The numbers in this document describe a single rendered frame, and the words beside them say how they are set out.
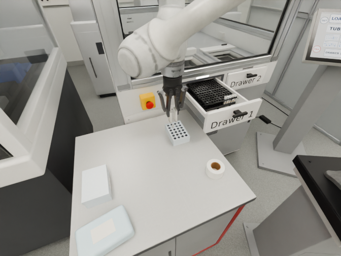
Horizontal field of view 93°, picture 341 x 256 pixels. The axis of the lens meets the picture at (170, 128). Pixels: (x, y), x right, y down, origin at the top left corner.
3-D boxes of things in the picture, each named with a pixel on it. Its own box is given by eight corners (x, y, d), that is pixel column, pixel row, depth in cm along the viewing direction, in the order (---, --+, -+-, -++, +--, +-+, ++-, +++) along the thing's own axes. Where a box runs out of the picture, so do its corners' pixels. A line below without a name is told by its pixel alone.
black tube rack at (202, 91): (234, 107, 86) (237, 96, 81) (204, 115, 81) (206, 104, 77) (211, 88, 101) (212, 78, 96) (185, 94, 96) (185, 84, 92)
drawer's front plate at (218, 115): (254, 118, 81) (263, 99, 74) (204, 133, 74) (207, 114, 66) (252, 116, 83) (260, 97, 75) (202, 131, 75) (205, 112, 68)
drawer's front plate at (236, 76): (261, 83, 109) (268, 66, 102) (225, 91, 101) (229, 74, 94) (259, 81, 110) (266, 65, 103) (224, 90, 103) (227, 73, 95)
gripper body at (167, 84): (165, 79, 59) (166, 101, 65) (186, 75, 61) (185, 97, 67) (159, 71, 64) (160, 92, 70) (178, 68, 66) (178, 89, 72)
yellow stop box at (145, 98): (156, 108, 85) (155, 96, 81) (143, 111, 84) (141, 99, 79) (153, 103, 89) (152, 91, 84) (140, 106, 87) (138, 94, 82)
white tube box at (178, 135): (189, 141, 78) (190, 135, 76) (173, 146, 76) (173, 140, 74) (179, 125, 87) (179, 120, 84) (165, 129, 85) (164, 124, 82)
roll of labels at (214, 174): (226, 172, 65) (228, 166, 63) (215, 183, 62) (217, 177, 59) (212, 161, 69) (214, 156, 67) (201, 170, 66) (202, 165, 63)
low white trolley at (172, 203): (217, 248, 109) (257, 196, 58) (126, 297, 93) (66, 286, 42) (181, 176, 149) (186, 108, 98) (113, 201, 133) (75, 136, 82)
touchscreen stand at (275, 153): (312, 182, 143) (440, 67, 75) (257, 167, 155) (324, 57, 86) (300, 142, 178) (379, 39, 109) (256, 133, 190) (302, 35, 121)
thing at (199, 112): (250, 114, 81) (254, 104, 77) (206, 127, 74) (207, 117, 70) (208, 81, 109) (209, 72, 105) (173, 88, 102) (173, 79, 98)
